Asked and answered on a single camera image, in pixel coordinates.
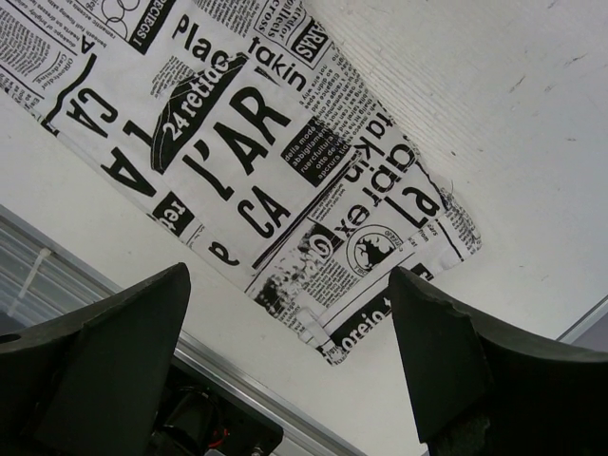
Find newspaper print trousers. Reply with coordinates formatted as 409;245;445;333
1;1;482;365

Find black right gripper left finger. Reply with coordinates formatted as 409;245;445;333
1;263;191;455

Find aluminium table frame rail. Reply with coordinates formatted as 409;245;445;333
1;207;363;455

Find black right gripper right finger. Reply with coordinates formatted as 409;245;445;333
389;267;607;455

